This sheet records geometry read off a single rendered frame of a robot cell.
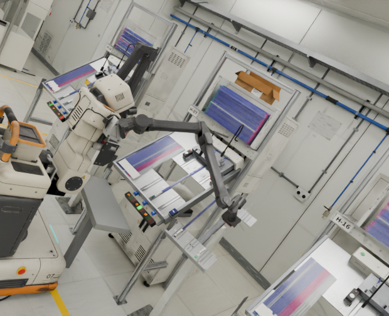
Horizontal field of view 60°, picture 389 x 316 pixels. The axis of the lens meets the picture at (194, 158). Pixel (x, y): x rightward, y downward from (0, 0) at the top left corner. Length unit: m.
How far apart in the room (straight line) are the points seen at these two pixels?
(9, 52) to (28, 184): 4.78
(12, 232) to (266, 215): 2.82
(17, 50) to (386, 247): 5.85
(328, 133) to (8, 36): 4.98
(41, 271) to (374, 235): 1.92
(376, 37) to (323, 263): 2.63
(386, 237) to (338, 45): 2.52
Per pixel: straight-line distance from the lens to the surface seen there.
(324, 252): 2.28
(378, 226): 2.23
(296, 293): 2.11
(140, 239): 2.88
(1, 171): 1.80
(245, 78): 3.08
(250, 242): 4.15
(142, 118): 1.88
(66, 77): 3.80
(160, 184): 2.49
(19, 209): 1.93
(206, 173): 2.55
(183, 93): 5.00
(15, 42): 6.44
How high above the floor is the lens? 1.67
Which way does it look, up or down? 13 degrees down
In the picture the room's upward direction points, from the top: 32 degrees clockwise
